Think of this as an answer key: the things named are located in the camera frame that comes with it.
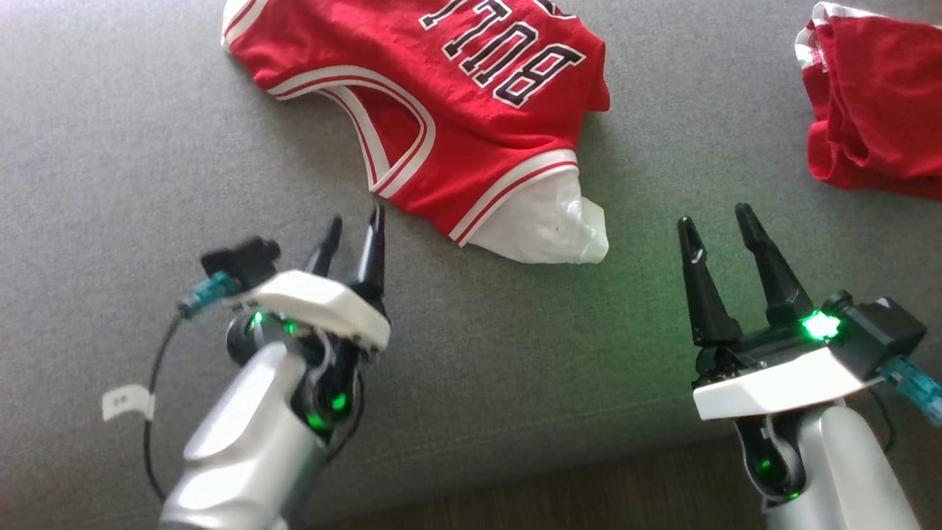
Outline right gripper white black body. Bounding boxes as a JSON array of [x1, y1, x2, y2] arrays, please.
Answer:
[[691, 309, 884, 423]]

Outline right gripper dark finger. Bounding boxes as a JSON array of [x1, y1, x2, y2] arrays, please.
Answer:
[[734, 202, 817, 330], [676, 215, 744, 348]]

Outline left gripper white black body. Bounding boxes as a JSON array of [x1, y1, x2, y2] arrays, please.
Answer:
[[224, 269, 392, 367]]

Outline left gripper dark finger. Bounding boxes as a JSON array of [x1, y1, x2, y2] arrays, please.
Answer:
[[351, 204, 388, 316], [304, 215, 344, 280]]

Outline red white basketball jersey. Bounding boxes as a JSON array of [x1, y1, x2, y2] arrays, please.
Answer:
[[221, 0, 612, 265]]

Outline red shorts with white trim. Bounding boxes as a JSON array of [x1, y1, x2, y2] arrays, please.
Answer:
[[794, 1, 942, 202]]

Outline teal left cable connector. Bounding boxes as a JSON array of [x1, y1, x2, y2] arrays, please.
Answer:
[[178, 272, 241, 319]]

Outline teal cable connector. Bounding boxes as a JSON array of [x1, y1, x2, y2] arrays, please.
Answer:
[[178, 272, 241, 319], [879, 356, 942, 429]]

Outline teal right cable connector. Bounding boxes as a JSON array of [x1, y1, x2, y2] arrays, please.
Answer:
[[879, 356, 942, 429]]

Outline white cable label tag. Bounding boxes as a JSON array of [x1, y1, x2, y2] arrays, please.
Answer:
[[101, 384, 157, 423]]

